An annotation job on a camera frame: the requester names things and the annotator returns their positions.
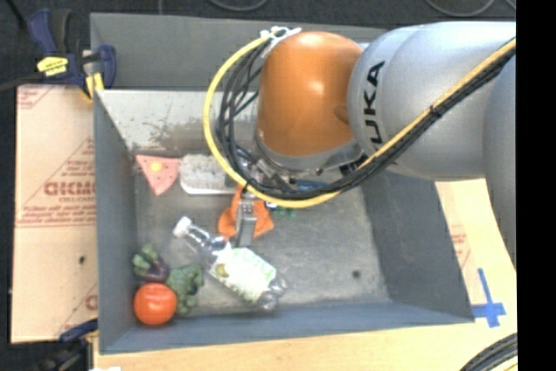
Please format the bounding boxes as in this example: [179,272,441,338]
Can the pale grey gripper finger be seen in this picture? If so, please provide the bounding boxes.
[242,203,259,249]
[235,206,246,248]

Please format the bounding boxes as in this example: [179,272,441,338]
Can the orange cloth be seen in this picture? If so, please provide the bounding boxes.
[216,185,275,241]

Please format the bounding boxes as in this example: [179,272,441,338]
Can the clear plastic bottle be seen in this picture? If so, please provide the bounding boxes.
[172,215,289,312]

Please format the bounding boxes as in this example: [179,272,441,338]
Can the white brush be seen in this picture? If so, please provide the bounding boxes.
[179,154,239,195]

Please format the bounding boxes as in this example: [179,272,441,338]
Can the grey metal bin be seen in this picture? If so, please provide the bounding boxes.
[89,12,476,355]

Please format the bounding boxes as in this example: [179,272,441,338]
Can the green toy broccoli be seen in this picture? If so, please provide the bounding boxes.
[166,263,206,317]

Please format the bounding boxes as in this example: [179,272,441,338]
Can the pink triangular toy slice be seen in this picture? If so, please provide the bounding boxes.
[135,154,182,197]

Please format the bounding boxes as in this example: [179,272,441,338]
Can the purple and green toy vegetable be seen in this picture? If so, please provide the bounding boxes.
[131,242,171,283]

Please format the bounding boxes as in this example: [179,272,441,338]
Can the orange-red toy tomato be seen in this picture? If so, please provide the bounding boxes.
[132,282,179,327]

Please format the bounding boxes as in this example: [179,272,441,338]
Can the brown cardboard board red print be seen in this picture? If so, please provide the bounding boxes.
[9,83,517,345]

